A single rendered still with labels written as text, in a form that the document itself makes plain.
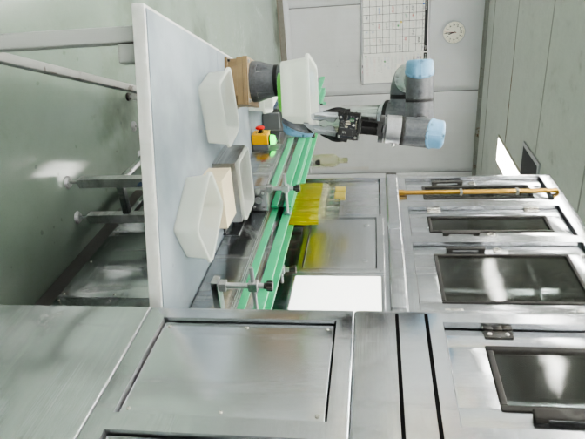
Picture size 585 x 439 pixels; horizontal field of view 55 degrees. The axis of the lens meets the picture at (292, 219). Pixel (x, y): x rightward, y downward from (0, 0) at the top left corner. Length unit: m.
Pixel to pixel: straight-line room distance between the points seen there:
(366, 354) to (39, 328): 0.76
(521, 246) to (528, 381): 1.24
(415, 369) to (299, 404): 0.24
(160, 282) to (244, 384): 0.43
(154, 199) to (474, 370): 0.84
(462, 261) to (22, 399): 1.59
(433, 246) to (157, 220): 1.25
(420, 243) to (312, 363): 1.23
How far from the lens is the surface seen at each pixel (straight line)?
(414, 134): 1.46
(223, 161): 1.90
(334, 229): 2.37
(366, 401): 1.10
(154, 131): 1.44
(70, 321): 1.45
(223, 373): 1.20
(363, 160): 8.47
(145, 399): 1.19
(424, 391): 1.12
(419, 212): 2.59
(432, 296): 2.04
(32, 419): 1.23
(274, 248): 1.92
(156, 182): 1.44
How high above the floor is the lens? 1.29
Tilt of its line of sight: 9 degrees down
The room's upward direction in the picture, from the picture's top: 90 degrees clockwise
